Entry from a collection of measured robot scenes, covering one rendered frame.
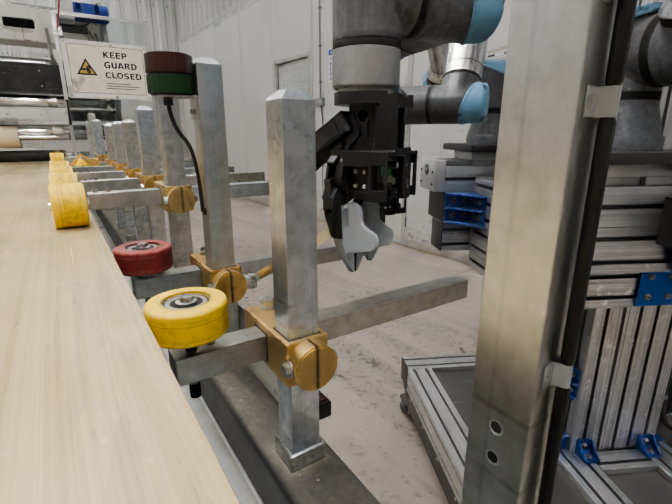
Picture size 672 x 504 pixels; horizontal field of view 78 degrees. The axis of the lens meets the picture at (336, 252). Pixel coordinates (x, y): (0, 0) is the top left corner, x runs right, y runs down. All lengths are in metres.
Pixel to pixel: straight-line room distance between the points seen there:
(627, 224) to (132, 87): 2.86
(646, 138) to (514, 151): 0.70
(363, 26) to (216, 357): 0.37
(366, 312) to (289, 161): 0.24
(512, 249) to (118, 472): 0.23
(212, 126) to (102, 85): 2.55
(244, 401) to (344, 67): 0.46
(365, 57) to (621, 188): 0.58
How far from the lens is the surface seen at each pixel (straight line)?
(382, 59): 0.47
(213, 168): 0.63
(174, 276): 0.69
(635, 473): 1.47
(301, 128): 0.40
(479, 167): 1.30
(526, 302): 0.22
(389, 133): 0.46
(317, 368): 0.45
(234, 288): 0.65
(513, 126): 0.21
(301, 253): 0.42
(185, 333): 0.42
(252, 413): 0.62
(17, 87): 3.19
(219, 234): 0.65
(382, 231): 0.52
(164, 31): 10.00
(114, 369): 0.36
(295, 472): 0.54
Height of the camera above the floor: 1.07
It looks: 16 degrees down
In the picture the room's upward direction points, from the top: straight up
